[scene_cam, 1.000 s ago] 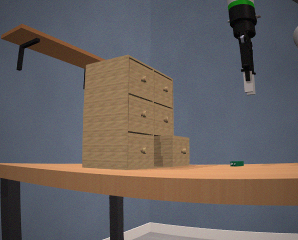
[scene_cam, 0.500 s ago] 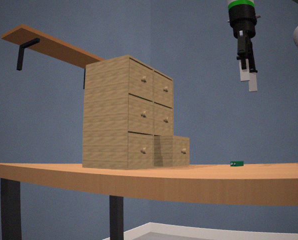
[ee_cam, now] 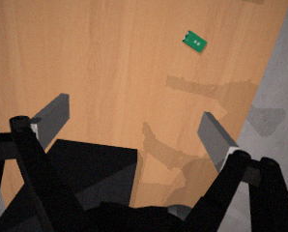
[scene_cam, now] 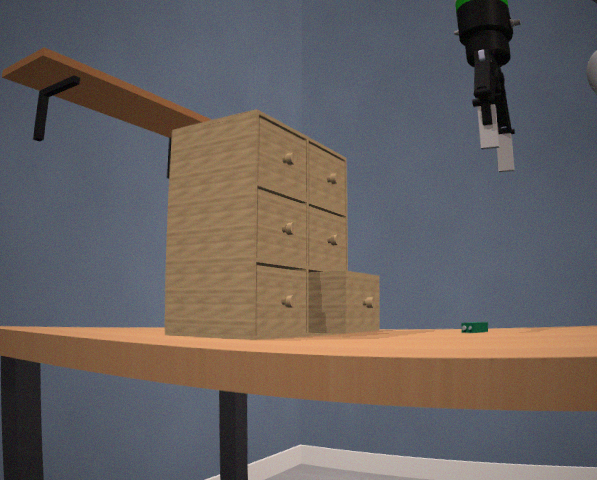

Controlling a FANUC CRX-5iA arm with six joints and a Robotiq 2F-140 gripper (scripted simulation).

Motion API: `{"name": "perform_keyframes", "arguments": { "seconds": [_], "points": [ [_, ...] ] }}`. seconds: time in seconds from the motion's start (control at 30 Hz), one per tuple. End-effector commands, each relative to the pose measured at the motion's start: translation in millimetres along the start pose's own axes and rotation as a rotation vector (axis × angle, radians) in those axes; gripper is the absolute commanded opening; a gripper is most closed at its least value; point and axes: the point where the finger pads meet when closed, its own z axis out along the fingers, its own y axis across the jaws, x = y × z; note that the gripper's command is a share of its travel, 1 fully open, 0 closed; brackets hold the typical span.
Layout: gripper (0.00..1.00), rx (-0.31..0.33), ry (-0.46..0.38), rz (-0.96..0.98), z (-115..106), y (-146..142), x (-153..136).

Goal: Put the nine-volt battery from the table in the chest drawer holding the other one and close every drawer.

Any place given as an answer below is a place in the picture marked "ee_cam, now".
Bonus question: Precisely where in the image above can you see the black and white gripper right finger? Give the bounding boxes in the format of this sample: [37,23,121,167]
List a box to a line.
[175,111,288,232]

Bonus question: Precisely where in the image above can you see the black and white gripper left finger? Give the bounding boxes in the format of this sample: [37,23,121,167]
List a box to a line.
[0,93,101,232]

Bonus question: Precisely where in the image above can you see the green 9v battery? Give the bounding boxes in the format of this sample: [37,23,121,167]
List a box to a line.
[182,31,207,52]

